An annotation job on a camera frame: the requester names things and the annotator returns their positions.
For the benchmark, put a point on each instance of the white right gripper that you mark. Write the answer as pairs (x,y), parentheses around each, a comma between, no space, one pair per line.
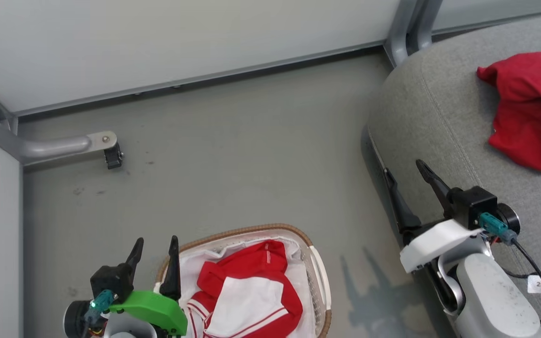
(432,244)

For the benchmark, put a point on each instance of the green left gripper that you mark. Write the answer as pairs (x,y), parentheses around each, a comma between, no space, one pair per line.
(153,307)

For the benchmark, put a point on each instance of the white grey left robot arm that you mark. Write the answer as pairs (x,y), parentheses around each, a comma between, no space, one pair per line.
(127,327)

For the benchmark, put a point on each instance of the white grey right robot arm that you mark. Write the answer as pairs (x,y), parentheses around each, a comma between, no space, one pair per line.
(491,300)

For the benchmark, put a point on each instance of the white cloth basket liner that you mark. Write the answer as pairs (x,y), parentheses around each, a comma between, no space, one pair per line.
(190,268)

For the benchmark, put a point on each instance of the wicker rimmed laundry basket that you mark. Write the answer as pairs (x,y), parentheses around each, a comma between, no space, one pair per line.
(316,300)

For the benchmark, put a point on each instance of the grey fabric sofa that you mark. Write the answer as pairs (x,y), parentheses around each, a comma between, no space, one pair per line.
(439,103)

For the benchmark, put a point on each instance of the red and white jacket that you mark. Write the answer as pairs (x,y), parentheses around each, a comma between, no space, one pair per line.
(251,268)

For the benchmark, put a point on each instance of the black caster wheel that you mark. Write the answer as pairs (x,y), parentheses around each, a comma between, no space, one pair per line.
(113,157)

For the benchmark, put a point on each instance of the plain red garment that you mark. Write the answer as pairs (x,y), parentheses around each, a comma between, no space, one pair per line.
(533,108)

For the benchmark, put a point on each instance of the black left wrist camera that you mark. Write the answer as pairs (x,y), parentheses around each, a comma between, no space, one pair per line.
(110,279)

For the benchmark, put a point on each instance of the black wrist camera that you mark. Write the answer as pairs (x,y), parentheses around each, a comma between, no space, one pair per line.
(110,279)
(472,204)

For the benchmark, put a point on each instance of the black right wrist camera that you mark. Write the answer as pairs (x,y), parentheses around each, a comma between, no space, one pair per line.
(472,204)

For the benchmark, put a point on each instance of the grey metal frame post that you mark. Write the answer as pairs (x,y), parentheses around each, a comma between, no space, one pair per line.
(399,37)

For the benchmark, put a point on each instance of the grey metal frame foot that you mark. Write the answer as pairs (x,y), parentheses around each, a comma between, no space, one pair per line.
(40,148)

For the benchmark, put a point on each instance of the grey partition base rail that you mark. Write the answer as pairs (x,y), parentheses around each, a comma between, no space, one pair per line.
(204,77)

